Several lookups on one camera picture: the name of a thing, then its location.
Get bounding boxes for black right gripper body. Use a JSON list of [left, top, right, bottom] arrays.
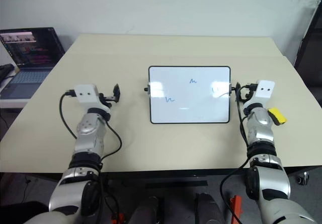
[[239, 83, 258, 102]]

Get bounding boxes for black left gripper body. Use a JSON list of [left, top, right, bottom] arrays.
[[99, 92, 114, 107]]

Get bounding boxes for yellow and black eraser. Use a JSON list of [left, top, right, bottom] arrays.
[[267, 107, 288, 126]]

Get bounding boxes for black framed small whiteboard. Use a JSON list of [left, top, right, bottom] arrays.
[[143, 65, 235, 124]]

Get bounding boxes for dark brown cabinet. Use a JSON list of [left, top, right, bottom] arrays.
[[293, 4, 322, 89]]

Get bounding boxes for open grey laptop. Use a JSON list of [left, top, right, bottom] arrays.
[[0, 27, 66, 100]]

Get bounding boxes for black caster wheel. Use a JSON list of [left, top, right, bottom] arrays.
[[295, 172, 309, 185]]

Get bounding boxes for orange plastic part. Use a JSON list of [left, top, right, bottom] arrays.
[[229, 195, 243, 224], [111, 211, 126, 224]]

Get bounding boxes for dark rounded shape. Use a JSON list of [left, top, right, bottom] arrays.
[[194, 192, 226, 224]]

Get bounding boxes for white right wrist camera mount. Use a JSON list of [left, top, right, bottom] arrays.
[[243, 80, 275, 109]]

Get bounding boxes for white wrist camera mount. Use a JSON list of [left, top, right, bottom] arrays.
[[74, 84, 112, 112], [243, 80, 275, 109]]

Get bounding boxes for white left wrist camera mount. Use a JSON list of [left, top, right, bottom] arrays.
[[74, 84, 112, 112]]

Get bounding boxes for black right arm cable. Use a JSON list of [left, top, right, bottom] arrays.
[[219, 83, 258, 224]]

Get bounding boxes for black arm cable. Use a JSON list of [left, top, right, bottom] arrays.
[[59, 89, 123, 224], [219, 83, 258, 224]]

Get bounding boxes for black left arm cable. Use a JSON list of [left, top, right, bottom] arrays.
[[59, 89, 123, 224]]

